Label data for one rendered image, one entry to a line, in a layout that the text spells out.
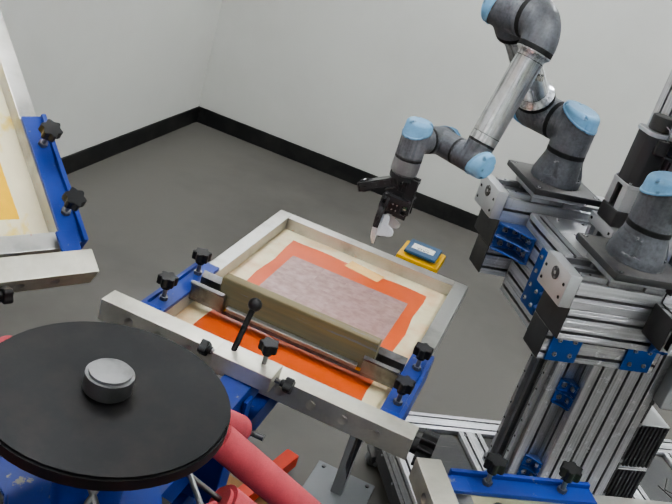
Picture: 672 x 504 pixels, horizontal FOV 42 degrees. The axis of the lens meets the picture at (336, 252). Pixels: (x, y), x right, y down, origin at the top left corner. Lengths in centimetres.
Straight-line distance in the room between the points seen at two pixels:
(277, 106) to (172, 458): 495
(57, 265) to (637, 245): 136
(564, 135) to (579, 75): 277
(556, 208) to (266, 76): 349
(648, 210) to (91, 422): 153
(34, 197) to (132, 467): 95
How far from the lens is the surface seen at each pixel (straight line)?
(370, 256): 246
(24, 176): 188
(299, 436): 332
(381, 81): 561
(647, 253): 225
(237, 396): 163
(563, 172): 264
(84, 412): 108
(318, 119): 579
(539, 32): 232
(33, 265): 168
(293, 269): 231
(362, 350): 190
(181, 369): 117
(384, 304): 228
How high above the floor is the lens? 199
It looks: 25 degrees down
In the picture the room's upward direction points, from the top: 17 degrees clockwise
